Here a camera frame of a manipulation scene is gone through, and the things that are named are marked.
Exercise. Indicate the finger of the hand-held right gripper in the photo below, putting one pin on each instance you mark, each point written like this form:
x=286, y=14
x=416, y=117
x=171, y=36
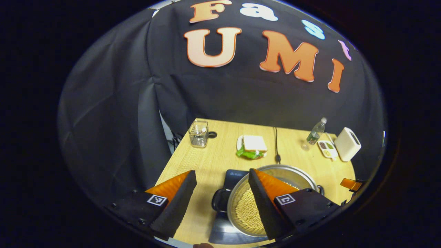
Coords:
x=349, y=184

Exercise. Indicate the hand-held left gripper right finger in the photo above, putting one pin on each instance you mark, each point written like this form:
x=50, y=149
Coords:
x=263, y=210

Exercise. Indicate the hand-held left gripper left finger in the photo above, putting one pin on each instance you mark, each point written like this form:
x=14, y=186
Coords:
x=177, y=206

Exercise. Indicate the steel pot with soybeans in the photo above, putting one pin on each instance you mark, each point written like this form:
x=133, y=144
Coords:
x=241, y=210

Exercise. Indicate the black induction cooktop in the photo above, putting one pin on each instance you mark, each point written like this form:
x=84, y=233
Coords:
x=236, y=175

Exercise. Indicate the white toaster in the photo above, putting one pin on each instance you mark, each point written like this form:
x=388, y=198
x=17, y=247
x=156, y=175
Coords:
x=346, y=146

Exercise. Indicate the white divided dish with beans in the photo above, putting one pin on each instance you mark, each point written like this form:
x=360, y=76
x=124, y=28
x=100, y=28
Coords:
x=327, y=148

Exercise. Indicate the clear plastic water bottle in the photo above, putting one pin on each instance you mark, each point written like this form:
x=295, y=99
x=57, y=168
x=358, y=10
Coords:
x=314, y=136

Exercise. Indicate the black tripod stand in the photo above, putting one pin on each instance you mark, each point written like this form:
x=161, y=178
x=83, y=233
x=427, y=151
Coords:
x=177, y=139

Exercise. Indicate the sandwich with lettuce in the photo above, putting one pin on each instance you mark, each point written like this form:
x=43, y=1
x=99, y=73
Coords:
x=254, y=143

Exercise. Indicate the black round desk grommet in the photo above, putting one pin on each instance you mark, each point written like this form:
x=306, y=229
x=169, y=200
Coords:
x=212, y=134

